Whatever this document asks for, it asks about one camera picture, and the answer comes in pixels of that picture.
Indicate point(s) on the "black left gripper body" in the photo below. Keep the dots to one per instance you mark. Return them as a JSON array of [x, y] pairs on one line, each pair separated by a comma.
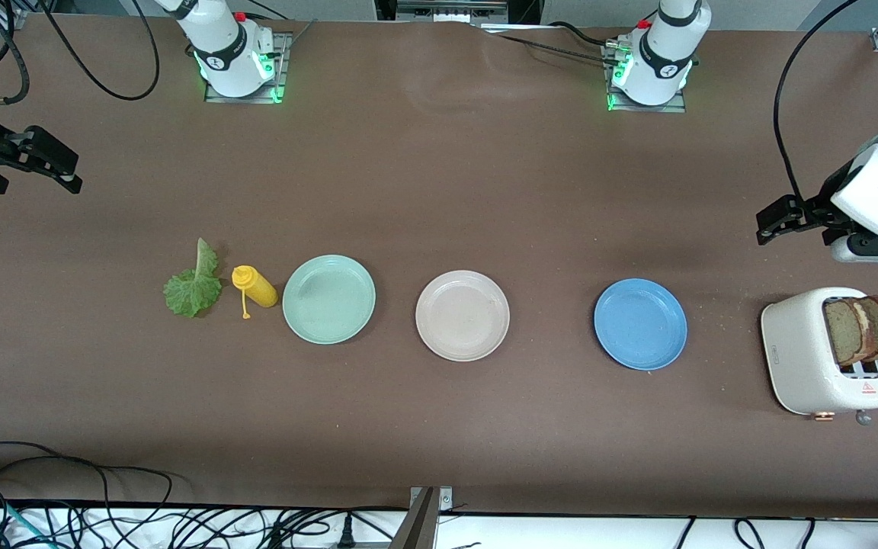
[[818, 208]]

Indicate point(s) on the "green lettuce leaf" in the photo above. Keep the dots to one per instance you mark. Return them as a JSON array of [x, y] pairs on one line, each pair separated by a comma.
[[191, 293]]

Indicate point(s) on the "yellow squeeze bottle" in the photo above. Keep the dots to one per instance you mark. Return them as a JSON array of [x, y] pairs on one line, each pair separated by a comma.
[[256, 286]]

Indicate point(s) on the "blue plate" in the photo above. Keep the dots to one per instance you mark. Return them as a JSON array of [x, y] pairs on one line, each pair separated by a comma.
[[641, 324]]

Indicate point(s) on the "mint green plate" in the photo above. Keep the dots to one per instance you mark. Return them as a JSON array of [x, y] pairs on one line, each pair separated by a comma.
[[328, 299]]

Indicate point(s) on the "beige plate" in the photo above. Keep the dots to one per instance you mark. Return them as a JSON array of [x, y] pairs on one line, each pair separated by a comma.
[[462, 316]]

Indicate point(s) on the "white toaster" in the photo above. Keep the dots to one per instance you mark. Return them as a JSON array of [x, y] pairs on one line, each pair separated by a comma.
[[797, 358]]

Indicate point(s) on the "grey metal rack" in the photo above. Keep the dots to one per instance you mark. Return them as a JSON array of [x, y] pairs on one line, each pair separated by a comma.
[[450, 9]]

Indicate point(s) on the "black power plug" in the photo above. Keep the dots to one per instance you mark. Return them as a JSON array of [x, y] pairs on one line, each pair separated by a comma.
[[346, 534]]

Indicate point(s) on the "aluminium frame profile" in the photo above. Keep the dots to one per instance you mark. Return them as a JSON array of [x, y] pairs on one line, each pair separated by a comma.
[[18, 19], [875, 38]]

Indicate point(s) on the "aluminium table bracket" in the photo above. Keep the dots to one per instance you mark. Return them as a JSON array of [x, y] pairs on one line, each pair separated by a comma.
[[420, 522]]

